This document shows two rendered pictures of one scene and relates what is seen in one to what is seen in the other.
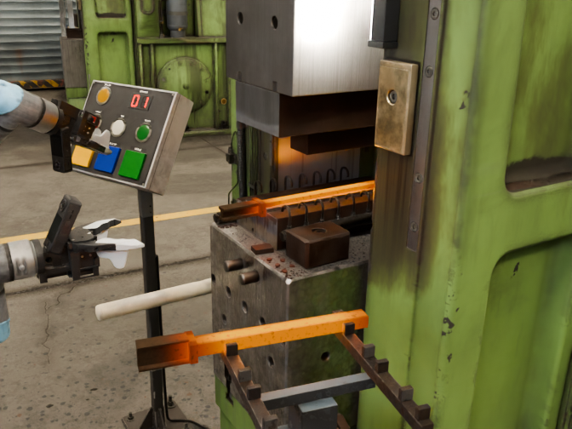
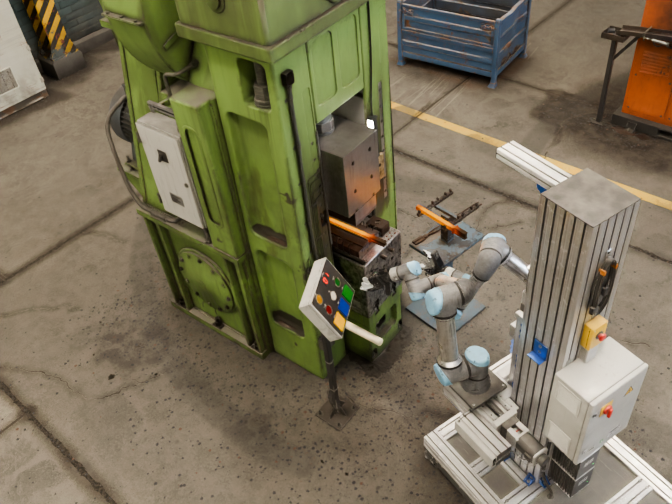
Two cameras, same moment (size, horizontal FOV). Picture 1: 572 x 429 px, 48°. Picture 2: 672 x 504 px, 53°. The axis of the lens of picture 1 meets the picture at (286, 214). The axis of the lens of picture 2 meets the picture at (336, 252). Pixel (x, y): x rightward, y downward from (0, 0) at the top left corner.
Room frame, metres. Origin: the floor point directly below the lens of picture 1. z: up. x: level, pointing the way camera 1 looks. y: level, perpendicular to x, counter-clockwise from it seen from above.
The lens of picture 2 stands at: (2.39, 2.82, 3.63)
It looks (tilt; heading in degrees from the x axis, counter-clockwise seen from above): 43 degrees down; 254
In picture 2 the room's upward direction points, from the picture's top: 7 degrees counter-clockwise
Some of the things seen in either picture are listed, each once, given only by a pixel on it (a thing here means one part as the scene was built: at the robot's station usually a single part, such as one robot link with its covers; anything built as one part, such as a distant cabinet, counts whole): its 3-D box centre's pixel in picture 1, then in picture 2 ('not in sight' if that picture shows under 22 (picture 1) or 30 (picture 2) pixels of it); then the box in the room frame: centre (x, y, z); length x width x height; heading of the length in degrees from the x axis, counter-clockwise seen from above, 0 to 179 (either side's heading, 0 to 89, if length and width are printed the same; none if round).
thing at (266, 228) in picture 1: (328, 205); (340, 232); (1.53, -0.11, 0.96); 0.42 x 0.20 x 0.09; 122
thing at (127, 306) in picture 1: (171, 294); (350, 326); (1.66, 0.33, 0.62); 0.44 x 0.05 x 0.05; 122
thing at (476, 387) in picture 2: not in sight; (475, 376); (1.28, 1.09, 0.87); 0.15 x 0.15 x 0.10
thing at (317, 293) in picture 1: (338, 306); (348, 258); (1.49, -0.14, 0.69); 0.56 x 0.38 x 0.45; 122
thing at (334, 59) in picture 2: not in sight; (302, 54); (1.57, -0.26, 2.06); 0.44 x 0.41 x 0.47; 122
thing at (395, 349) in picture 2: not in sight; (382, 350); (1.39, 0.11, 0.01); 0.58 x 0.39 x 0.01; 32
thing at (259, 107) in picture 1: (332, 100); (336, 198); (1.53, -0.11, 1.22); 0.42 x 0.20 x 0.10; 122
